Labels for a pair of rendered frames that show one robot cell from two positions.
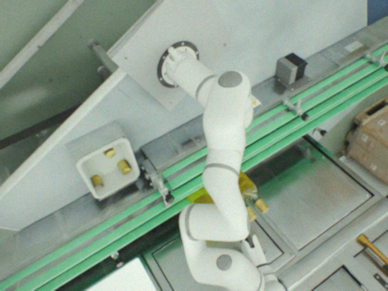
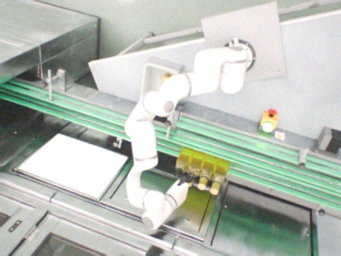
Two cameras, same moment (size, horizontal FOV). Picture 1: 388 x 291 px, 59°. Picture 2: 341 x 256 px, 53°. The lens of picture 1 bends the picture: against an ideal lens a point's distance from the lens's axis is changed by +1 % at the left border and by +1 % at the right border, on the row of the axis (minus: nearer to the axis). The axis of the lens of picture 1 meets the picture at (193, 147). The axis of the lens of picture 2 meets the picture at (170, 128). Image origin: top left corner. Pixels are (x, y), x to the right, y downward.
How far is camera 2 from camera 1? 0.87 m
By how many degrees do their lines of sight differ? 35
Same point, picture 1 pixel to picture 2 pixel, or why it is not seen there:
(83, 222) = (124, 108)
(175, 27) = (247, 30)
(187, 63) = not seen: hidden behind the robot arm
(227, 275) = (135, 124)
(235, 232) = (157, 100)
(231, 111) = (215, 52)
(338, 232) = not seen: outside the picture
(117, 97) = (193, 51)
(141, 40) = (222, 21)
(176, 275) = not seen: hidden behind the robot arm
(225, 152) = (195, 74)
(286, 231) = (218, 232)
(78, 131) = (162, 55)
